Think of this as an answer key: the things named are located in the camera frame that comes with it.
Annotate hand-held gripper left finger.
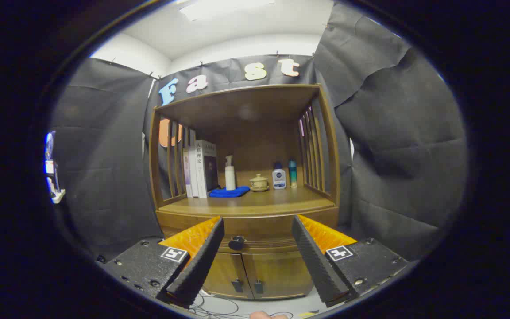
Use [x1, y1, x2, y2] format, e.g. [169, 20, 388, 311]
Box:
[98, 216, 225, 309]

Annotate wooden countertop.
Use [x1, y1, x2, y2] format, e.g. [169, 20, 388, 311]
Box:
[160, 186, 336, 218]

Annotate wooden cabinet door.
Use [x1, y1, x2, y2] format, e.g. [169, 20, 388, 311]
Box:
[202, 253, 254, 300]
[243, 252, 315, 300]

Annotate brown wooden drawer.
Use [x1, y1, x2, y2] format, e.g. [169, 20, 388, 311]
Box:
[158, 216, 340, 254]

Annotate beige lidded ceramic teacup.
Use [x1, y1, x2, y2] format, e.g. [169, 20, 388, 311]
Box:
[249, 174, 270, 192]

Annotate thin white book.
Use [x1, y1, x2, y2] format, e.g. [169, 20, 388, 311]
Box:
[188, 146, 199, 198]

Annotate brown wooden cabinet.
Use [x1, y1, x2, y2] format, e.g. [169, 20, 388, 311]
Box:
[148, 83, 342, 301]

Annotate white pump bottle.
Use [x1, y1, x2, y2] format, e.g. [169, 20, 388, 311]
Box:
[224, 155, 236, 191]

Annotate white book with dark cover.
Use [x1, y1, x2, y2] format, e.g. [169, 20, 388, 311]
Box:
[194, 140, 219, 198]

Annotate black floor cables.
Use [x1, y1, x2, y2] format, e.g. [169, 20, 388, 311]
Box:
[191, 292, 295, 319]

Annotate thin pale purple book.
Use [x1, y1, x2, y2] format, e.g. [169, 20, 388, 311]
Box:
[182, 148, 193, 198]

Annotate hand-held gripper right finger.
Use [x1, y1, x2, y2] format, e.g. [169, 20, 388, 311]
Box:
[291, 214, 410, 308]

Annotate white lotion bottle blue cap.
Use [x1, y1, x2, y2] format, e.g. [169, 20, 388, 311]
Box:
[272, 162, 287, 190]

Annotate blue cloth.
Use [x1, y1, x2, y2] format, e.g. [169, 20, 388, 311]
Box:
[209, 186, 250, 198]

